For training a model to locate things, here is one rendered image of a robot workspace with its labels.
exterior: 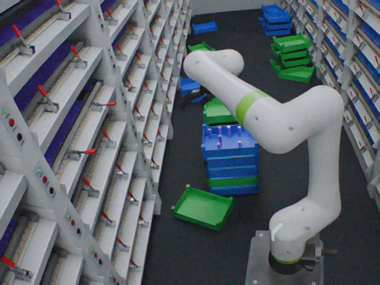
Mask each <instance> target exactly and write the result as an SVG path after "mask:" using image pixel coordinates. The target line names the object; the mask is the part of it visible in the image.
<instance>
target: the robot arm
mask: <svg viewBox="0 0 380 285"><path fill-rule="evenodd" d="M183 68H184V71H185V73H186V75H187V76H188V77H189V78H190V79H192V80H194V81H195V82H197V83H199V84H200V88H198V89H196V90H194V88H192V89H191V91H190V92H188V93H187V94H186V95H185V96H183V97H182V98H181V100H180V101H181V104H180V109H181V111H184V110H185V108H186V107H187V106H188V105H189V103H190V102H191V101H192V100H195V99H196V98H199V97H201V96H203V95H205V94H207V95H205V96H204V97H203V98H202V99H201V100H200V101H199V103H200V105H201V107H203V106H204V105H205V104H206V103H207V102H208V101H211V100H212V98H215V97H216V98H217V99H218V100H219V101H220V102H221V103H222V104H223V106H224V107H225V108H226V109H227V110H228V112H230V114H232V115H233V116H234V117H235V119H236V120H237V121H238V122H239V123H240V124H241V126H242V127H243V129H245V131H247V133H249V135H251V137H253V139H255V140H256V141H257V142H258V143H259V144H260V146H262V148H264V149H265V150H267V151H268V152H270V153H274V154H284V153H287V152H289V151H291V150H293V149H294V148H295V147H296V146H298V145H299V144H301V143H302V142H303V141H304V140H306V139H307V147H308V153H309V187H308V195H307V197H305V198H304V199H302V200H301V201H299V202H298V203H296V204H295V205H292V206H289V207H287V208H284V209H281V210H279V211H277V212H276V213H275V214H274V215H273V216H272V218H271V220H270V223H269V236H270V239H269V243H270V251H269V254H268V259H269V265H270V266H271V268H272V269H273V270H274V271H275V272H276V273H277V272H278V273H279V274H283V275H285V276H286V275H292V274H295V273H298V272H299V271H300V270H302V268H304V269H306V270H307V271H313V270H314V265H316V263H319V262H320V260H319V259H316V257H318V258H320V257H321V255H329V256H330V255H334V256H336V255H337V250H336V249H334V250H331V249H328V250H325V249H321V247H316V244H314V243H310V244H307V243H306V241H307V240H308V239H309V238H312V237H313V236H314V235H315V234H317V233H319V231H321V230H323V229H324V228H325V227H327V226H328V225H329V224H331V223H332V222H333V221H334V220H336V219H337V217H338V215H339V214H340V211H341V200H340V197H341V196H340V193H339V145H340V138H341V125H342V121H343V112H344V104H343V99H342V97H341V96H340V94H339V93H338V91H336V90H335V89H334V88H332V87H329V86H326V85H321V86H318V85H317V86H316V87H313V88H312V89H309V90H308V91H307V92H305V93H304V94H302V95H300V96H298V97H296V98H295V99H294V100H291V101H289V102H286V103H284V104H281V103H280V102H278V101H276V100H275V99H273V98H272V97H270V96H269V95H267V94H266V93H264V92H262V91H260V90H258V89H256V88H254V87H253V86H251V85H249V84H247V83H245V82H243V81H242V80H241V79H239V78H237V77H238V75H239V74H240V73H241V72H242V70H243V68H244V59H243V57H242V56H241V55H240V54H239V53H238V52H237V51H235V50H219V51H194V52H191V53H190V54H188V55H187V56H186V58H185V60H184V63H183Z"/></svg>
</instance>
